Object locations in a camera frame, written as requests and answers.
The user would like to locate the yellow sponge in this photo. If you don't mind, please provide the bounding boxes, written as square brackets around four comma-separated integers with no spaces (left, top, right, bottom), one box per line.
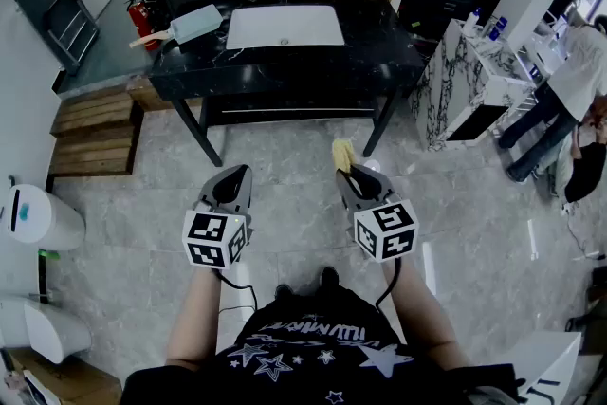
[331,138,356,175]

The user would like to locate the white round device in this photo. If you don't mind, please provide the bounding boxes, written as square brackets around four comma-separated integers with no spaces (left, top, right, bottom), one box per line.
[5,183,87,251]

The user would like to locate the grey folding chair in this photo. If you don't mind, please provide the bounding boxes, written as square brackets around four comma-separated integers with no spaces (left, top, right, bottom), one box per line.
[12,0,101,76]

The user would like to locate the person's left forearm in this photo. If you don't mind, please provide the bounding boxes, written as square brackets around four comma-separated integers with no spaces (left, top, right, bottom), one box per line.
[164,267,222,371]

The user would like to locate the hand-held gripper cable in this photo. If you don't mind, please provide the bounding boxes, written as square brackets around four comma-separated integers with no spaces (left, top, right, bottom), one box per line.
[211,267,260,323]
[374,256,403,314]

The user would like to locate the wooden crate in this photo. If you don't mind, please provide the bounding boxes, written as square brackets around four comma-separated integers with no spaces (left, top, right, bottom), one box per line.
[126,75,203,113]

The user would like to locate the white marble pattern cabinet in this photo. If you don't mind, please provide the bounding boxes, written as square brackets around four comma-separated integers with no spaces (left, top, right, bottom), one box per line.
[410,18,537,153]

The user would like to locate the plain white toilet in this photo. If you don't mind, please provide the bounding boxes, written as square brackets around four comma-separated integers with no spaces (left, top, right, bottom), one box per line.
[0,296,93,364]

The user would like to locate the pale green square pan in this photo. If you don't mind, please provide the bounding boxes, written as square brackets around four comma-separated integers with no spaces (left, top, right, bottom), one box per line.
[128,4,224,51]

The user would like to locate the white sink basin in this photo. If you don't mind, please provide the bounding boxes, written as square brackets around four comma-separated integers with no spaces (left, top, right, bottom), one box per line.
[225,4,346,51]

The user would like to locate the person's right forearm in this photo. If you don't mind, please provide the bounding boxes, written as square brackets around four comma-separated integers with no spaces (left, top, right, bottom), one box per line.
[393,255,475,371]

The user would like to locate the black marble sink table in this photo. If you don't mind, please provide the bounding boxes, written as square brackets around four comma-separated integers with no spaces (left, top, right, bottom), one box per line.
[149,0,428,168]

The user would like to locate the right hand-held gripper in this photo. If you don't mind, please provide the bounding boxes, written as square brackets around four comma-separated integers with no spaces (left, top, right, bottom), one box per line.
[335,163,421,263]

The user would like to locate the small cardboard box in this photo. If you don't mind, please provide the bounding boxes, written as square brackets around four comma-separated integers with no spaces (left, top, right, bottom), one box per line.
[9,348,122,405]

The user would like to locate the right hand-held gripper cable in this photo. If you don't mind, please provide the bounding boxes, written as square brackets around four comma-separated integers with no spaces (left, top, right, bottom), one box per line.
[374,256,403,314]

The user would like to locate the wooden pallet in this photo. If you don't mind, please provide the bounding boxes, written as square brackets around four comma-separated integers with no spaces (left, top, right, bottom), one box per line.
[48,84,145,179]

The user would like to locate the left hand-held gripper cable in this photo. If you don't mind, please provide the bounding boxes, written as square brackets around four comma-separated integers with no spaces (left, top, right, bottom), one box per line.
[211,267,260,323]

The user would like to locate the white box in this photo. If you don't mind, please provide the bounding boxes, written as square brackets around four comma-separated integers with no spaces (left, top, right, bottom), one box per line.
[497,331,582,405]

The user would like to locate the person's black star print clothing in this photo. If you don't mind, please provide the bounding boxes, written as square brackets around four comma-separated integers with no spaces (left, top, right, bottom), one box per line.
[120,267,523,405]

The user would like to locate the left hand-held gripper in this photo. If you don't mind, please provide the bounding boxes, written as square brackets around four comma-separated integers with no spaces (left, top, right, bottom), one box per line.
[182,164,255,270]

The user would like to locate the red fire extinguisher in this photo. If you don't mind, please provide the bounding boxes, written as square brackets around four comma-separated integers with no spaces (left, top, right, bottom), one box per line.
[125,0,161,52]

